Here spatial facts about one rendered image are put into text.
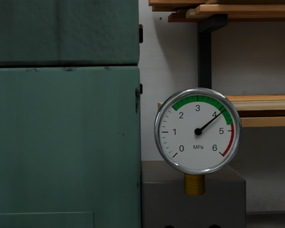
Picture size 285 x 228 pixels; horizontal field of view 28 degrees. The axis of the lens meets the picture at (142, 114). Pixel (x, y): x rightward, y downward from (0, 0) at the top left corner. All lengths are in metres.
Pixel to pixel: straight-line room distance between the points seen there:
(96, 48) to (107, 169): 0.10
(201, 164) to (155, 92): 2.52
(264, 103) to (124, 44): 2.09
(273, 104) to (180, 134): 2.15
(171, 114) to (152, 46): 2.53
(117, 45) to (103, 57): 0.02
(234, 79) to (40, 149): 2.56
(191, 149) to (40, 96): 0.14
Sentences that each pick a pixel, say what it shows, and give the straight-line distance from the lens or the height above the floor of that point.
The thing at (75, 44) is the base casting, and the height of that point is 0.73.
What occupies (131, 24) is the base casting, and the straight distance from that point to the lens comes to 0.47.
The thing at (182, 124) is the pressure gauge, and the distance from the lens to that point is 0.41.
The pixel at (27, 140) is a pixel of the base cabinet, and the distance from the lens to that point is 0.48.
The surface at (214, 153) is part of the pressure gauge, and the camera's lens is 0.41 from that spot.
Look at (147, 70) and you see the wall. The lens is 2.93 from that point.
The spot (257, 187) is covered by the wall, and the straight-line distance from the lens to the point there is 3.08.
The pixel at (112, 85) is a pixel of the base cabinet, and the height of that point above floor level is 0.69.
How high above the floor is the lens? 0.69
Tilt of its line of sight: 3 degrees down
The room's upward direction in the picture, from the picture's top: 1 degrees counter-clockwise
